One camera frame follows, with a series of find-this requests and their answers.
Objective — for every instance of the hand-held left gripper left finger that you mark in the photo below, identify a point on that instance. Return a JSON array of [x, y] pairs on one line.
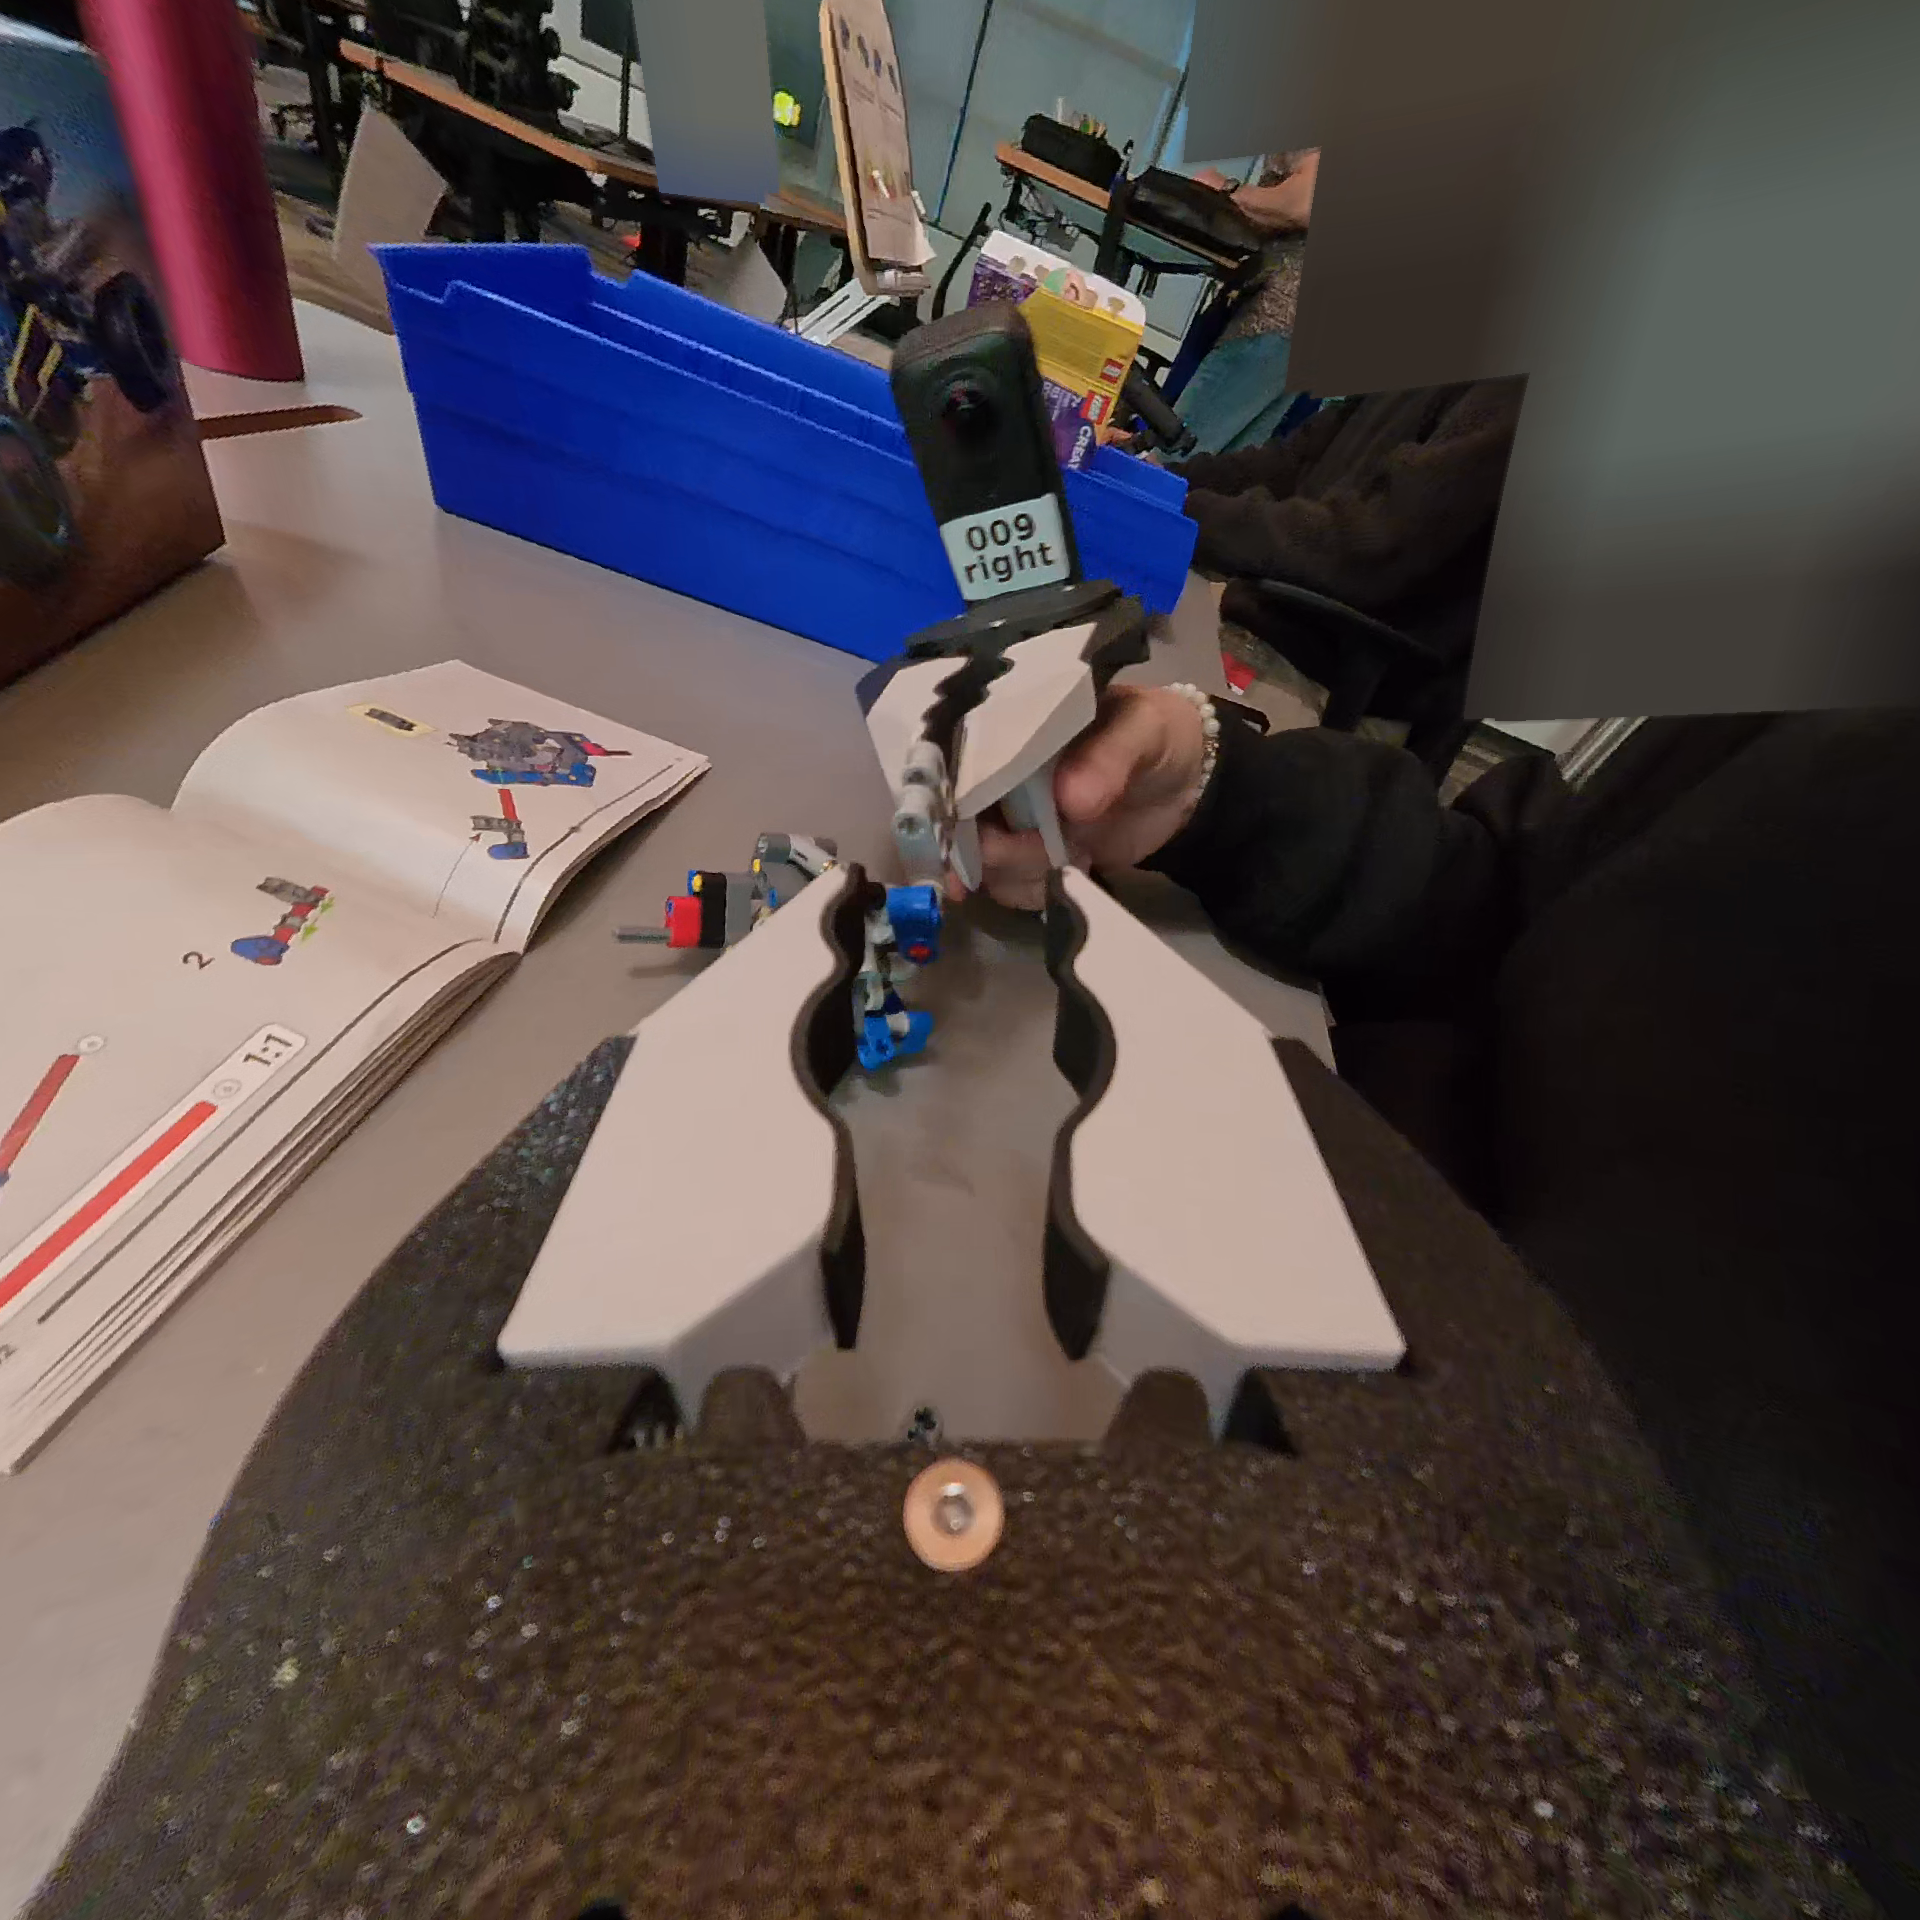
[[675, 1201]]

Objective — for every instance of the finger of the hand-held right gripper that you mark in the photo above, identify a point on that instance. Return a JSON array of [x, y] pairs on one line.
[[892, 714], [1036, 714]]

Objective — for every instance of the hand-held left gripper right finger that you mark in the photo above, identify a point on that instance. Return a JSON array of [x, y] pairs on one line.
[[1230, 1201]]

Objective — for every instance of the red axle lego subassembly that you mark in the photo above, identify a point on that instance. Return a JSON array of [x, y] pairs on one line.
[[922, 796]]

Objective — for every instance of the lego vehicle assembly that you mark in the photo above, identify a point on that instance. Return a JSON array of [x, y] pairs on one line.
[[750, 900]]

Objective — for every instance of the open lego instruction booklet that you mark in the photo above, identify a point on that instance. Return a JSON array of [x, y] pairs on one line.
[[299, 900]]

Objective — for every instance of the lego set box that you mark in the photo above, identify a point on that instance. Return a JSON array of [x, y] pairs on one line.
[[76, 374]]

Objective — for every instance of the person's right hand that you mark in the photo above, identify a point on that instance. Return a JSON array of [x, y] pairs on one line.
[[1131, 772]]

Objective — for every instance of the purple yellow toy box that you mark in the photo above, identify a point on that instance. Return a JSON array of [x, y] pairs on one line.
[[1072, 353]]

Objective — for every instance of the wooden desk black legs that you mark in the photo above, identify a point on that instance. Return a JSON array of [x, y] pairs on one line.
[[450, 106], [1185, 246]]

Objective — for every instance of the blue plastic bin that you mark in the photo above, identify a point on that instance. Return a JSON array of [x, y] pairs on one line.
[[675, 451]]

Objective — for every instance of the wooden display board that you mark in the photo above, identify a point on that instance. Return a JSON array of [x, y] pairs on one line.
[[879, 134]]

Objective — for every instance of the white cardboard sheet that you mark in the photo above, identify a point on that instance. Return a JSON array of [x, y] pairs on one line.
[[388, 194]]

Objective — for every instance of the brown wooden stick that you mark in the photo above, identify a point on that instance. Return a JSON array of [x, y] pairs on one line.
[[276, 421]]

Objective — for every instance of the magenta metal tumbler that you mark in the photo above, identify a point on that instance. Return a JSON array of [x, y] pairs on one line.
[[195, 181]]

